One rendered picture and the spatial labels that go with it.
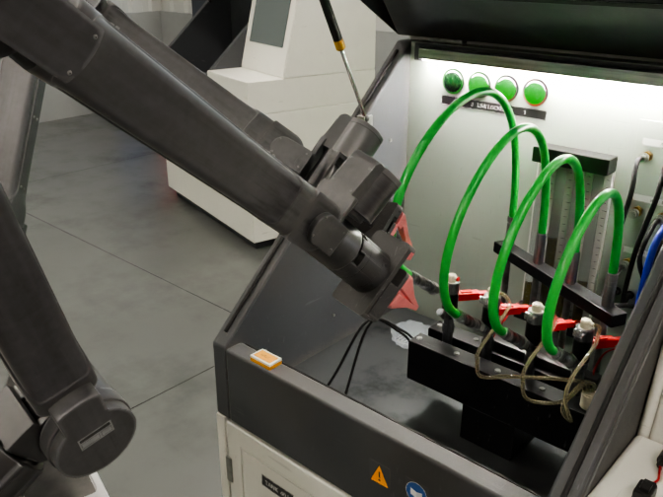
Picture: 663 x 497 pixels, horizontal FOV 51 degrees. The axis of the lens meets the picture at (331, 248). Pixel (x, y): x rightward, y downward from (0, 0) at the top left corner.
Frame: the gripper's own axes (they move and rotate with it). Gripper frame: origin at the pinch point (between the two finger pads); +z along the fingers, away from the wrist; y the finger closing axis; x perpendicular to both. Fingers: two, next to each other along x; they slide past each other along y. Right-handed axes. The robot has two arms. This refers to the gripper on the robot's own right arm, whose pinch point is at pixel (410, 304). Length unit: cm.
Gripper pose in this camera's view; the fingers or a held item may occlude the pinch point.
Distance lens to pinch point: 90.8
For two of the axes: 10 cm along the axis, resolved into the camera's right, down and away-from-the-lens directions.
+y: 5.8, -8.1, 0.7
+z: 6.1, 4.8, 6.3
